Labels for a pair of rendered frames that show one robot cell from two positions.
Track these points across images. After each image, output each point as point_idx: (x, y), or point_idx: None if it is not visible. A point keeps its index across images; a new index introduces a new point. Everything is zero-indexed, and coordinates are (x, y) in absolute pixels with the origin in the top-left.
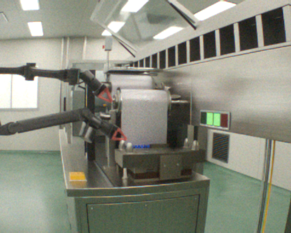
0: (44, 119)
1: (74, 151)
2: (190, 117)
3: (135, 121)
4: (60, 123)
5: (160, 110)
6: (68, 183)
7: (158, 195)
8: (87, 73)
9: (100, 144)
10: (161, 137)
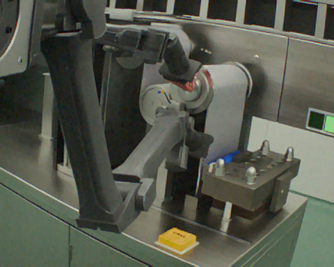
0: (158, 154)
1: (14, 158)
2: (275, 111)
3: (218, 122)
4: (168, 153)
5: (240, 99)
6: (194, 262)
7: (278, 235)
8: (179, 43)
9: (17, 128)
10: (235, 140)
